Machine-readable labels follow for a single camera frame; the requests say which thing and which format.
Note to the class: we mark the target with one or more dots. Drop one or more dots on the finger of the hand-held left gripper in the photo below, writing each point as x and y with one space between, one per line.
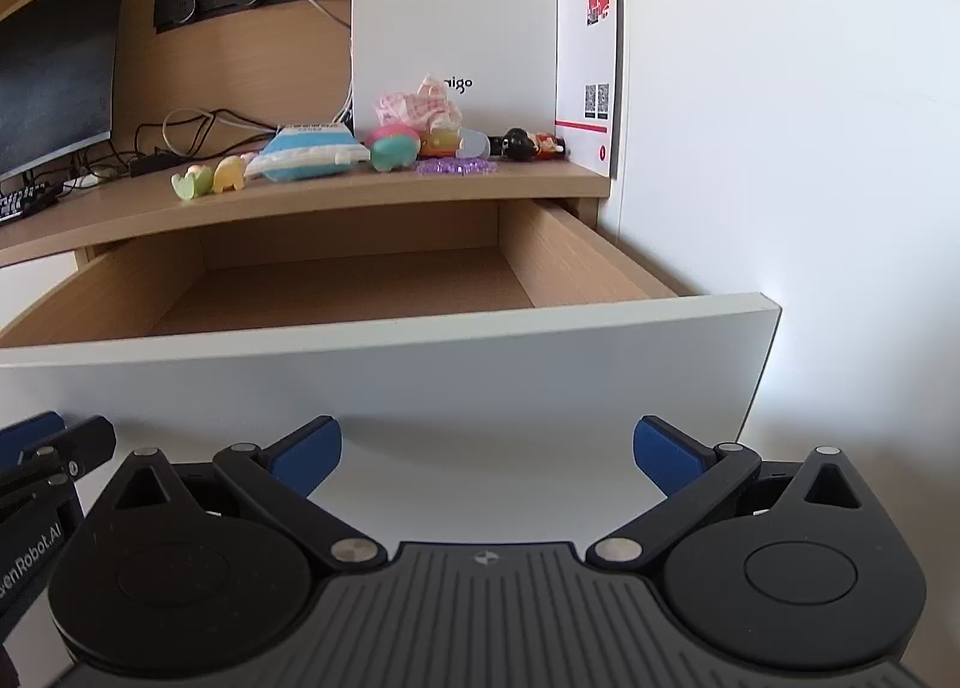
86 448
26 434

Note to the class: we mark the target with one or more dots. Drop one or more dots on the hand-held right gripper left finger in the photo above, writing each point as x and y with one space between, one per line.
311 455

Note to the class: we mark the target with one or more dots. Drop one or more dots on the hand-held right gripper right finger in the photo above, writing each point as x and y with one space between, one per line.
660 455

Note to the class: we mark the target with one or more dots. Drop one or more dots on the white-fronted wooden drawer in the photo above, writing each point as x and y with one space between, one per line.
375 373

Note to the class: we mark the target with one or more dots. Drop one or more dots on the green pig toy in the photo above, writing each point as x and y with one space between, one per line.
191 185

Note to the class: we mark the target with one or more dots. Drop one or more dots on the yellow bunny toy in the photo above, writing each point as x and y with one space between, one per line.
227 176

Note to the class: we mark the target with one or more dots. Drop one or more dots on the blue white tissue pack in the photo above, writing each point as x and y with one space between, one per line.
300 159

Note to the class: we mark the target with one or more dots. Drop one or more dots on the pink and teal toy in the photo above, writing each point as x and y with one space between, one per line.
394 151

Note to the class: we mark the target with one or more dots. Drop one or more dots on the purple crystal ornament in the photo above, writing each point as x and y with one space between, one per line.
450 167

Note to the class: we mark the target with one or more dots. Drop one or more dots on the red doll figure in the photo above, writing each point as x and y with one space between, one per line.
550 146

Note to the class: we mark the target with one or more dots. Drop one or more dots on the yellow cheese toy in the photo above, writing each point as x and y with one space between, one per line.
439 144

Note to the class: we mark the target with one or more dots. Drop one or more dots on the black keyboard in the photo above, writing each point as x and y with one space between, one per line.
22 202

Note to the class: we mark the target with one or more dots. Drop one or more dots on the white computer mouse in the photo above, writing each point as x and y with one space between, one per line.
82 181

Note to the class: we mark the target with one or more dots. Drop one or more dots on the black power adapter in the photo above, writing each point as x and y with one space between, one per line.
152 163

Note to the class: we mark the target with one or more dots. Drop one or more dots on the black computer monitor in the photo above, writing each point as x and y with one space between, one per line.
52 73

